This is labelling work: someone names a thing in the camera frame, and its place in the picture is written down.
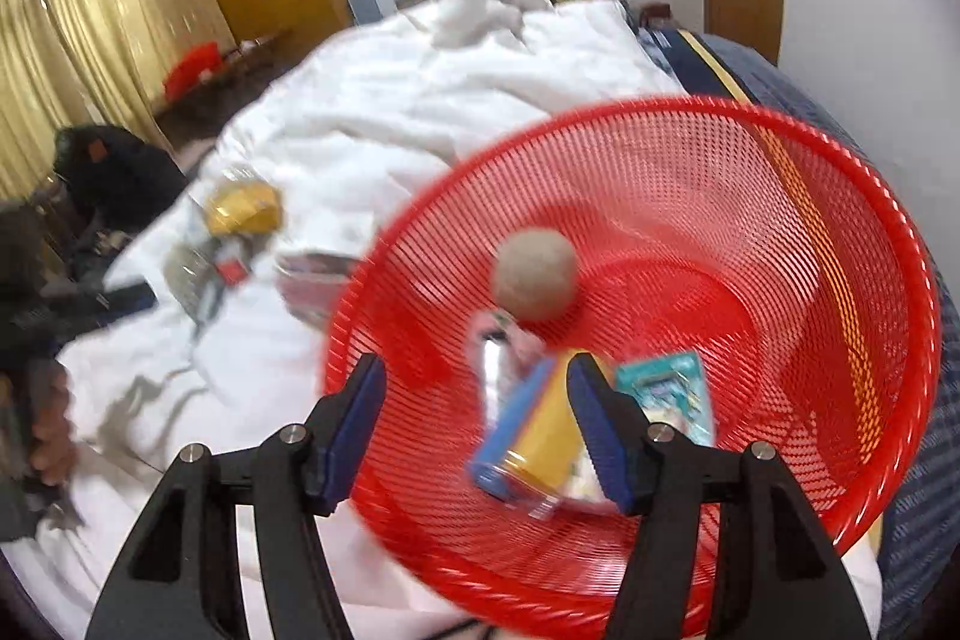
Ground yellow blue stick packet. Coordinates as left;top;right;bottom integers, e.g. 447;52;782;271
467;349;615;518

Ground red mesh plastic basket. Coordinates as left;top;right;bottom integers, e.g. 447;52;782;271
320;94;944;640

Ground floral hand cream tube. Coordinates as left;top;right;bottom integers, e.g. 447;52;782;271
466;310;547;432

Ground yellow snack packet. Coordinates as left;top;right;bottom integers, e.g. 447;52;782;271
205;181;283;237

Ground person left hand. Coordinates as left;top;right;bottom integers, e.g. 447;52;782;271
31;362;78;486

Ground blue striped mattress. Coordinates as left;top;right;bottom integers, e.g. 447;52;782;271
638;29;958;638

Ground black bag on chair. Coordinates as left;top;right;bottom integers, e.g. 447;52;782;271
53;125;187;234

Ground green white sachet upper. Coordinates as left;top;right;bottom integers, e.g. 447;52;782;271
163;239;224;325

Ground red white small sachet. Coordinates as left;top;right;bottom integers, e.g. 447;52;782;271
215;259;251;287

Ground teal sachet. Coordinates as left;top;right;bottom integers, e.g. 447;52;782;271
615;351;716;447

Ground white duvet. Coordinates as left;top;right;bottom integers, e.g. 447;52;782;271
0;0;884;640

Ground pink candy clear packet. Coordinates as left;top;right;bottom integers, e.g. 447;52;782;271
275;252;359;330

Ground red box on desk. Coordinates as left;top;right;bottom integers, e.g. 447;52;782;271
163;42;223;103

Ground beige curtain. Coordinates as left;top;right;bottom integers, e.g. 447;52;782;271
2;0;235;198

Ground beige felt ball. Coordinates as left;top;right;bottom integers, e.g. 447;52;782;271
490;227;579;321

